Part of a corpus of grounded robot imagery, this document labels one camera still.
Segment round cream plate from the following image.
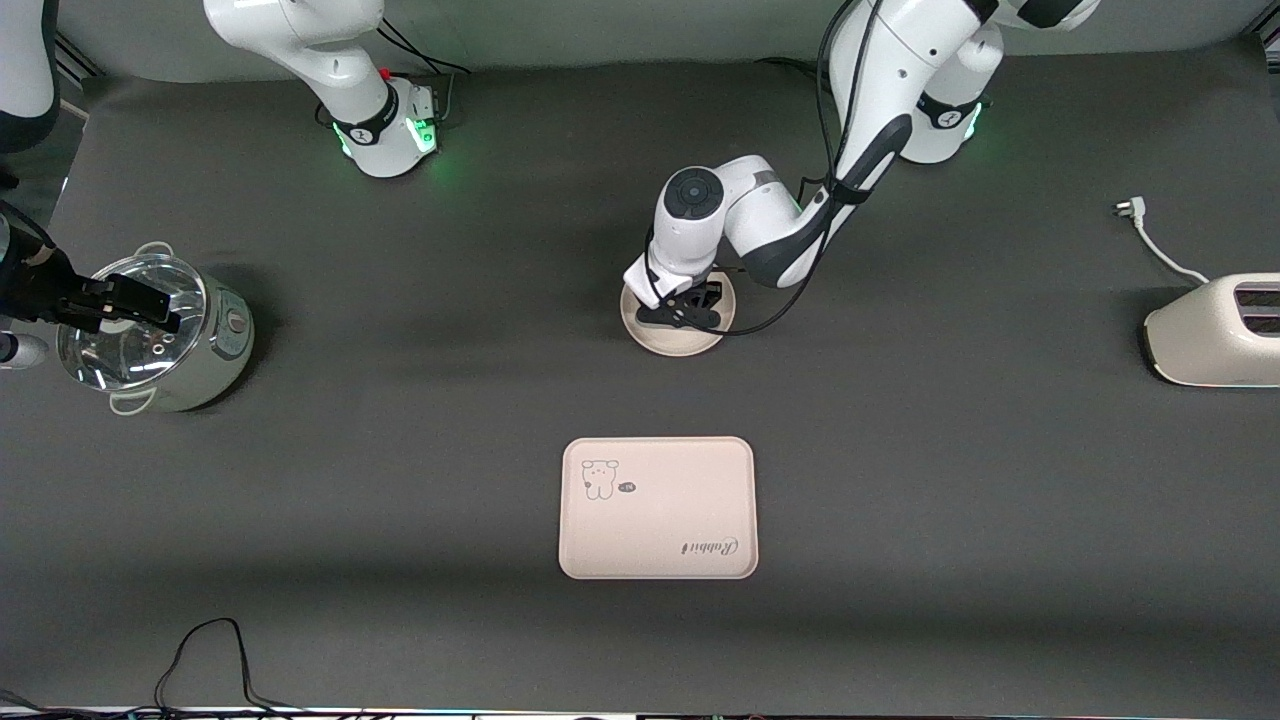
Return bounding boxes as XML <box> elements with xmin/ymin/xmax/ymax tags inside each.
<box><xmin>620</xmin><ymin>270</ymin><xmax>737</xmax><ymax>358</ymax></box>

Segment glass pot lid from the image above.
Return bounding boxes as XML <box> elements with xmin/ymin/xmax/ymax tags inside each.
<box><xmin>57</xmin><ymin>253</ymin><xmax>209</xmax><ymax>393</ymax></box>

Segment cream rectangular printed tray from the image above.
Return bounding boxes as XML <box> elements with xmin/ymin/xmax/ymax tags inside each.
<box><xmin>558</xmin><ymin>436</ymin><xmax>759</xmax><ymax>581</ymax></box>

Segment silver pot with glass lid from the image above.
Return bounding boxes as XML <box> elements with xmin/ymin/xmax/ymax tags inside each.
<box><xmin>57</xmin><ymin>242</ymin><xmax>256</xmax><ymax>416</ymax></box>

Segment dark grey table mat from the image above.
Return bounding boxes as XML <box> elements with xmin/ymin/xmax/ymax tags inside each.
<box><xmin>0</xmin><ymin>45</ymin><xmax>1280</xmax><ymax>713</ymax></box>

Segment cream white toaster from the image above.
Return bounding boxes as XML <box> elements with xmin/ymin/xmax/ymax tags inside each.
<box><xmin>1143</xmin><ymin>273</ymin><xmax>1280</xmax><ymax>388</ymax></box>

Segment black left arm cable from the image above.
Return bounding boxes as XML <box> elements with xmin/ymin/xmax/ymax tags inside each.
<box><xmin>640</xmin><ymin>0</ymin><xmax>883</xmax><ymax>337</ymax></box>

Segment black right arm base cables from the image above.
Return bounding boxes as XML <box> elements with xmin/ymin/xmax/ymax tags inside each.
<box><xmin>375</xmin><ymin>18</ymin><xmax>473</xmax><ymax>123</ymax></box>

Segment thin black loose cable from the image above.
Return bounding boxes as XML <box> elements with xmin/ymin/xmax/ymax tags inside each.
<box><xmin>0</xmin><ymin>618</ymin><xmax>301</xmax><ymax>717</ymax></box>

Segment white toaster plug cable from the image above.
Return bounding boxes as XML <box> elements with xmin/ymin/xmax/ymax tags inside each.
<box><xmin>1113</xmin><ymin>198</ymin><xmax>1213</xmax><ymax>286</ymax></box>

